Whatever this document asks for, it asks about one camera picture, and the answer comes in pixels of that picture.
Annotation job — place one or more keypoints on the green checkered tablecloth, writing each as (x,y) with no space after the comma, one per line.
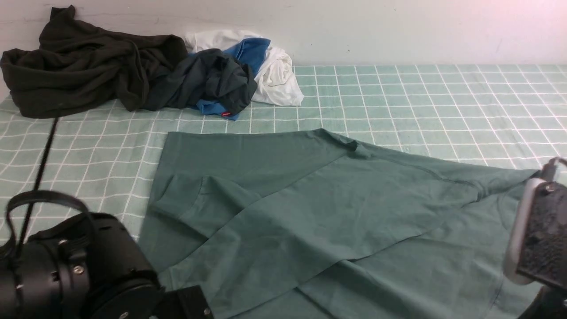
(511,116)

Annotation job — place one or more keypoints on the blue crumpled garment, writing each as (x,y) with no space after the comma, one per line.
(249,51)

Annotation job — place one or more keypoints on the dark olive crumpled garment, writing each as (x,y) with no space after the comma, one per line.
(79,66)

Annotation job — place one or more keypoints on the green long sleeve shirt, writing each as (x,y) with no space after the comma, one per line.
(314,225)

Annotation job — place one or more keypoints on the black second robot arm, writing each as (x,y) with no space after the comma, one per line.
(550,303)

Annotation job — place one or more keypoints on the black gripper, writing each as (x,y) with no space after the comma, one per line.
(185,303)

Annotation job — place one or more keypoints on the white crumpled garment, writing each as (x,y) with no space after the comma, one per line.
(276,80)

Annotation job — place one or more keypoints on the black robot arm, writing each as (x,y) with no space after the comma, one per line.
(86,267)

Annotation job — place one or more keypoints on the dark grey crumpled garment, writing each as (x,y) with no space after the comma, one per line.
(209,75)

